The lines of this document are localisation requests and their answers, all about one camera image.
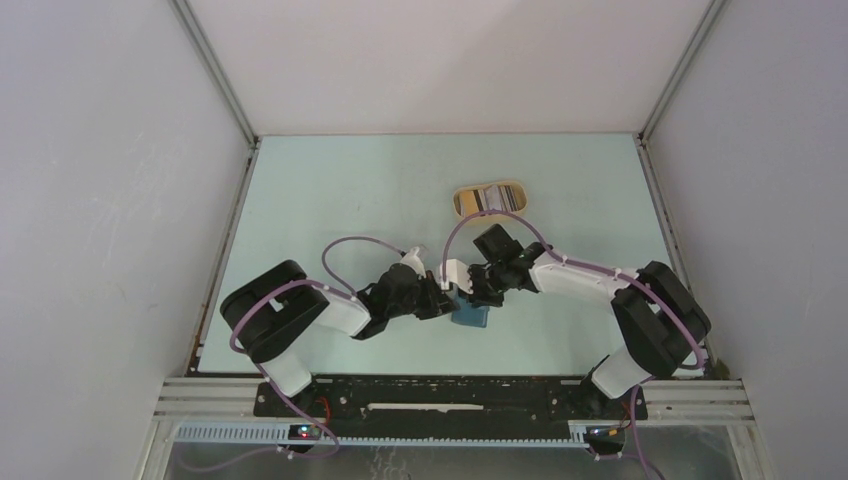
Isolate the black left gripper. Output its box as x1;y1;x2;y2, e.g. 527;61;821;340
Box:
386;270;459;321

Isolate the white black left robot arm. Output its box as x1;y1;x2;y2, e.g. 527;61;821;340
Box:
219;260;459;417

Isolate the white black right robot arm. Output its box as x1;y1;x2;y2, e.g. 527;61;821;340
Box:
465;224;712;418

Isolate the stack of cards in tray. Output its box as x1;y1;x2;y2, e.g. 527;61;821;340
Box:
482;184;527;212

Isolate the orange card with black stripe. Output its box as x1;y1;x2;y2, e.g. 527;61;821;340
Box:
457;189;485;217

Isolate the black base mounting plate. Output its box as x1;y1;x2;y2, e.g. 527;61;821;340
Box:
293;375;648;439

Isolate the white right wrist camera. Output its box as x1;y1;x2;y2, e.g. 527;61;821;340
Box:
438;259;473;294

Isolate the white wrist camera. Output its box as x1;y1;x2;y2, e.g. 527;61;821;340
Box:
400;245;428;276
438;259;473;294

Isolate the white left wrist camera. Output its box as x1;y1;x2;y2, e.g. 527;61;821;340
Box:
400;245;428;276

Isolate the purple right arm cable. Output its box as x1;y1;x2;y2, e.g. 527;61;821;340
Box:
441;209;706;480

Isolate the aluminium frame rail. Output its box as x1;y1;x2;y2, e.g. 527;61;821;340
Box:
154;375;754;425

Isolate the grey cable duct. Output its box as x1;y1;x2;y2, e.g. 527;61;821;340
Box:
173;421;601;448

